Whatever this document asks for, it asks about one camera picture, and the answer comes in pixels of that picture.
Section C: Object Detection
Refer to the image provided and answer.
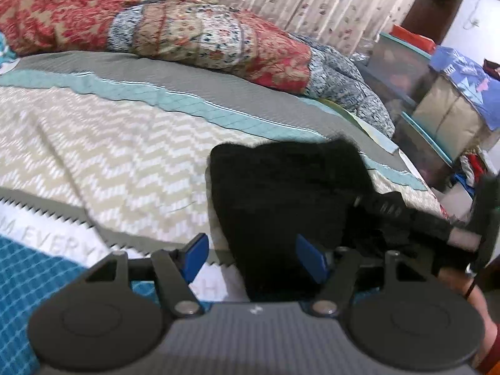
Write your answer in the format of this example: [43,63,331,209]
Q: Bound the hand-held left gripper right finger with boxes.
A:
[295,234,427,316]

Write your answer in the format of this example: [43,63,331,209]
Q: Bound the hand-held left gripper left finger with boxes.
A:
[84,232,210,318]

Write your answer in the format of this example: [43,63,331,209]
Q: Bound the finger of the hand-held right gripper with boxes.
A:
[349,191,461,240]

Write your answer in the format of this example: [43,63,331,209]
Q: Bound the black pants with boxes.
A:
[206,136,450,302]

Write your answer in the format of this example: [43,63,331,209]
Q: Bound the person's right forearm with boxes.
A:
[437,267,500,375]

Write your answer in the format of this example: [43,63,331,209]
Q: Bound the pile of colourful clothes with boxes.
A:
[448,147,490,197]

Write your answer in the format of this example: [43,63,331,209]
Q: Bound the teal lidded clear storage bin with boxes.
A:
[392,110,457,193]
[366,31,435,107]

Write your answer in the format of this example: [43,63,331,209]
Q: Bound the beige cardboard box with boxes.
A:
[411,73,498,158]

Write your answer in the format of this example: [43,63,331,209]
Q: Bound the blue printed bag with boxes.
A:
[429,45,500,132]

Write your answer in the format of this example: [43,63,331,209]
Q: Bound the zigzag printed bed cover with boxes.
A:
[0,51,450,375]

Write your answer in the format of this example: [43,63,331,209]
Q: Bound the red cloth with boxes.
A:
[391,24,437,54]

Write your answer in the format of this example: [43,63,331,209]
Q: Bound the brown wooden wardrobe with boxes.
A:
[402,0,464,46]

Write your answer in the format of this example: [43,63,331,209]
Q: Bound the red floral patchwork quilt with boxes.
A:
[0,0,396,140]

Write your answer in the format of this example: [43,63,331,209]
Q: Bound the leaf print curtain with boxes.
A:
[109,0,435,56]

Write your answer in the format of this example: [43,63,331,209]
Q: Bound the teal lattice pillow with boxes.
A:
[0,33,20,76]

